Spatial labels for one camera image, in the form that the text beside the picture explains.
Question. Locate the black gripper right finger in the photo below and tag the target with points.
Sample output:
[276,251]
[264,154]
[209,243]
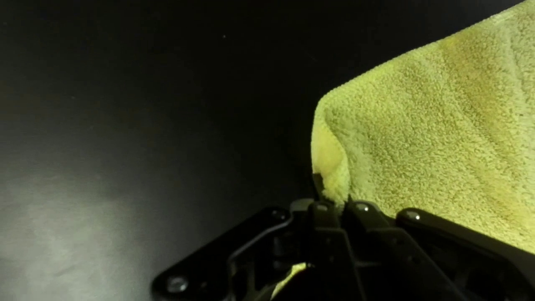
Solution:
[434,261]

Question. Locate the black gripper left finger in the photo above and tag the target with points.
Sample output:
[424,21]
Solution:
[250,261]

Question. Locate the green towel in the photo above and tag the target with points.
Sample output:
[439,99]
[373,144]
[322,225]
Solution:
[439,123]

